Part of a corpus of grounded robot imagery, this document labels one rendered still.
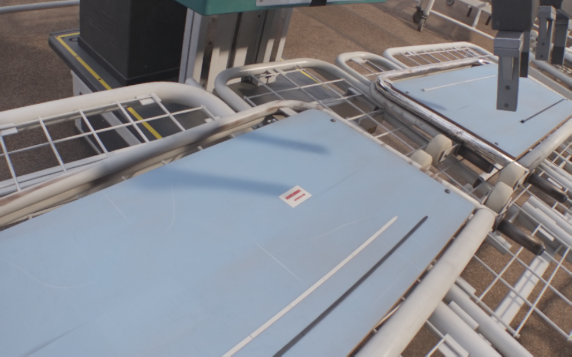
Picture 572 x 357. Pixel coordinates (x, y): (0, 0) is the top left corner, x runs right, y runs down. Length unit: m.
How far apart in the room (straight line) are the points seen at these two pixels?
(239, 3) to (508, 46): 0.49
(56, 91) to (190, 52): 0.88
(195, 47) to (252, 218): 0.65
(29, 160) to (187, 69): 0.65
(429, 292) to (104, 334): 0.34
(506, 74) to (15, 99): 1.67
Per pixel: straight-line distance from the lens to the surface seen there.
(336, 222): 0.53
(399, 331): 0.45
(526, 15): 0.55
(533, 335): 1.49
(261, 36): 1.27
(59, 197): 0.58
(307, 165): 0.62
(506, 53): 0.53
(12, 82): 1.95
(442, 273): 0.53
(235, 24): 1.19
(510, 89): 0.57
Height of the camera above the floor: 0.91
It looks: 37 degrees down
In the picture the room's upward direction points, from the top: 16 degrees clockwise
